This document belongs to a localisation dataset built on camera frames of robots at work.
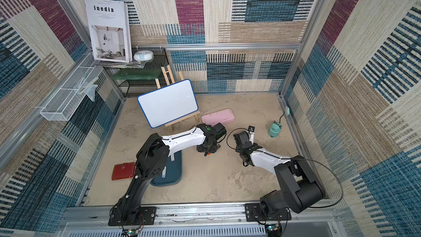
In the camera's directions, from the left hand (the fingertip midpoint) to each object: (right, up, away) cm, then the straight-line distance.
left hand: (210, 149), depth 94 cm
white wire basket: (-62, +23, -24) cm, 71 cm away
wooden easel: (-16, +17, +5) cm, 24 cm away
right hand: (+20, +4, -1) cm, 20 cm away
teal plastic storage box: (-18, -9, -11) cm, 23 cm away
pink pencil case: (+8, +18, +12) cm, 23 cm away
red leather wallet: (-45, -9, -7) cm, 47 cm away
